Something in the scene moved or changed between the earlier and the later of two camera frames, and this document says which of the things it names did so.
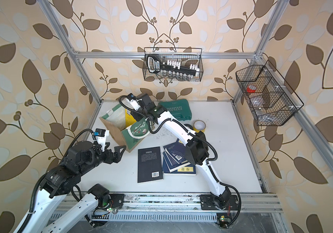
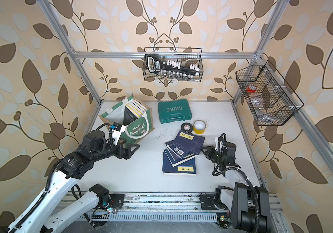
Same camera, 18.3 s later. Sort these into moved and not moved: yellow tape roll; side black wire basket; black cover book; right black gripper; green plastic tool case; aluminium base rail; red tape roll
Moved: black cover book; right black gripper
Not moved: side black wire basket; aluminium base rail; red tape roll; green plastic tool case; yellow tape roll
